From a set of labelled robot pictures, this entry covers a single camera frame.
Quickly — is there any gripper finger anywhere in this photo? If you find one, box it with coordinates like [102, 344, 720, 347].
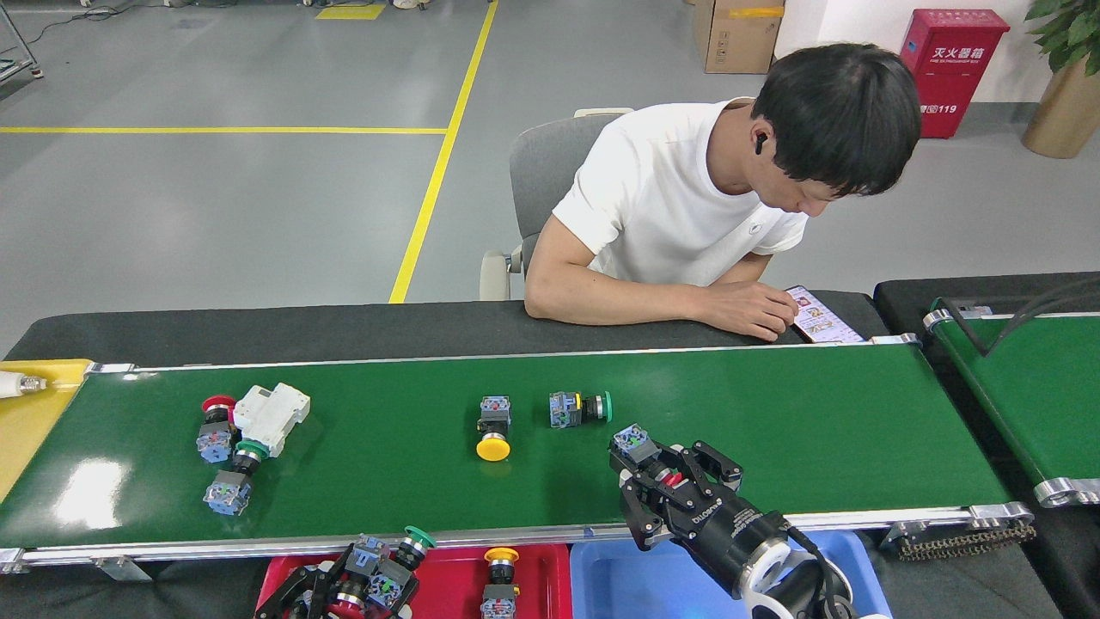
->
[309, 540, 358, 619]
[254, 578, 312, 619]

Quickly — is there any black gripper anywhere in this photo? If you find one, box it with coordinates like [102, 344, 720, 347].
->
[619, 440, 790, 596]

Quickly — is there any red mushroom button switch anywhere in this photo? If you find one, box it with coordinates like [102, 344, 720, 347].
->
[610, 423, 684, 487]
[327, 572, 420, 619]
[195, 395, 239, 465]

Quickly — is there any green mushroom button switch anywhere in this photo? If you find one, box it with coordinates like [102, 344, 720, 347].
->
[548, 390, 614, 429]
[203, 439, 270, 517]
[354, 526, 437, 573]

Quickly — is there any yellow mushroom button switch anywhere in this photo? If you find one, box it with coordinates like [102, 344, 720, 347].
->
[476, 395, 513, 463]
[480, 547, 522, 619]

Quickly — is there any long green conveyor belt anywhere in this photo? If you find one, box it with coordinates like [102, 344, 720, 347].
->
[0, 334, 1038, 575]

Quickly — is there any yellow plastic tray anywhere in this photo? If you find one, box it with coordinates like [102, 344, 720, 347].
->
[0, 359, 94, 502]

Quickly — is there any green feeder conveyor belt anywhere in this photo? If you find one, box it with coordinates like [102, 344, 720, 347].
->
[922, 299, 1100, 508]

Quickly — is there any person's right hand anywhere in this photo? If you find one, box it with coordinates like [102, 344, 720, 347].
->
[700, 279, 800, 343]

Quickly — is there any blue plastic bin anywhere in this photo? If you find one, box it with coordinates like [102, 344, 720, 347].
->
[570, 529, 893, 619]

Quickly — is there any red plastic bin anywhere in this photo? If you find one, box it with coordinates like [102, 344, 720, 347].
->
[255, 543, 574, 619]

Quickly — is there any white circuit breaker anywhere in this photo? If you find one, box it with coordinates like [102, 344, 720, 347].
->
[232, 383, 312, 458]

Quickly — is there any smartphone with lit screen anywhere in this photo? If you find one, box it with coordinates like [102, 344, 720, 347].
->
[784, 285, 865, 345]

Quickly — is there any person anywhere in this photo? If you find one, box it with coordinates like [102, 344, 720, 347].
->
[524, 43, 922, 343]

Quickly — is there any white bulb silver base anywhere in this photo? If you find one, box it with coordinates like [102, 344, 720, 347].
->
[0, 370, 48, 400]

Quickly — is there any grey office chair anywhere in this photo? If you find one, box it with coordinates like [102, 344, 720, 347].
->
[480, 107, 635, 302]

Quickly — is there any brown cardboard box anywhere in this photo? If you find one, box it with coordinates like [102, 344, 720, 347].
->
[692, 0, 785, 75]

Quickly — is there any red fire extinguisher box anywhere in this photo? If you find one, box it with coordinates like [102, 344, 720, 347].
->
[900, 9, 1011, 139]

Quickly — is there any gold plant pot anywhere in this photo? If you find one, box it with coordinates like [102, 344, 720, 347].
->
[1021, 56, 1100, 159]

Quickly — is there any green potted plant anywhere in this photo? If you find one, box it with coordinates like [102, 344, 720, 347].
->
[1025, 0, 1100, 77]

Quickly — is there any conveyor drive chain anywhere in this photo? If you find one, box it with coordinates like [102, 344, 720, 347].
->
[881, 520, 1038, 561]

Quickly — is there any black cable bundle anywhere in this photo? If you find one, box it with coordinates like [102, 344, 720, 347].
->
[941, 275, 1100, 358]

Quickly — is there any metal trolley frame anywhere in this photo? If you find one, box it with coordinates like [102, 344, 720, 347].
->
[0, 0, 44, 83]

